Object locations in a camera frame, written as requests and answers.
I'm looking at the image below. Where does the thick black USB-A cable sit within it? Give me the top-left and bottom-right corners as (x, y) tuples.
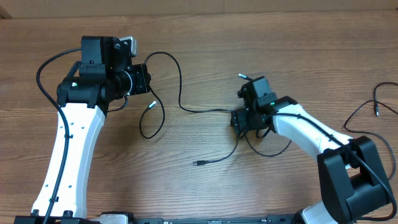
(144, 51), (253, 114)

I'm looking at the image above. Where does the thin black USB-C cable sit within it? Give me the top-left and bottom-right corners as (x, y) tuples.
(139, 83), (292, 166)

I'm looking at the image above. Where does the braided black USB-C cable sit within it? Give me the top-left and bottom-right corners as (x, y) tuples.
(343, 82), (398, 181)

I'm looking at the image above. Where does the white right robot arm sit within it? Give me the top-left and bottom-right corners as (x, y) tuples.
(231, 75), (397, 223)

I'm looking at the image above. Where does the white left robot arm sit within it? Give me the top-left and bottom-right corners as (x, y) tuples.
(14, 36), (150, 223)

